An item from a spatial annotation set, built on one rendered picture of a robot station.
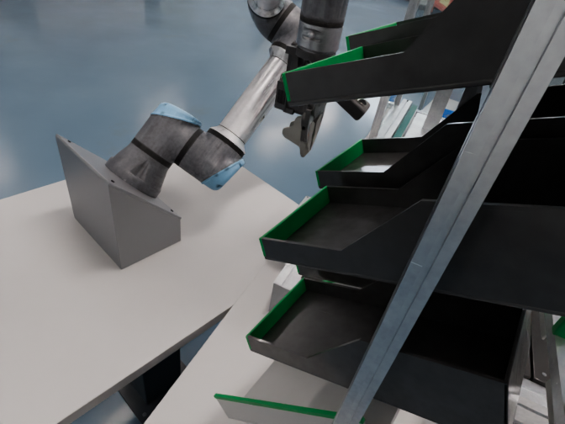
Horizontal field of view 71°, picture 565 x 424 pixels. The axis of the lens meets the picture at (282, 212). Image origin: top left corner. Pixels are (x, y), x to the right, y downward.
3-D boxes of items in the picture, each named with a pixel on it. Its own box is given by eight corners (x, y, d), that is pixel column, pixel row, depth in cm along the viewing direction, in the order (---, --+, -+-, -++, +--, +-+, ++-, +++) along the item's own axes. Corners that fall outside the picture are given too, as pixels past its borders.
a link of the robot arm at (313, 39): (349, 23, 69) (333, 32, 63) (342, 50, 71) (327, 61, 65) (309, 13, 71) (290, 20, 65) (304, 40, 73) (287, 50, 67)
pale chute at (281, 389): (227, 418, 62) (213, 395, 61) (277, 359, 71) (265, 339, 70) (379, 453, 42) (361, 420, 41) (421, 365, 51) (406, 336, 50)
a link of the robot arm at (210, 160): (175, 165, 111) (287, 13, 115) (219, 196, 114) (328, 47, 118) (171, 161, 99) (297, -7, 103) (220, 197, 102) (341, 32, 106)
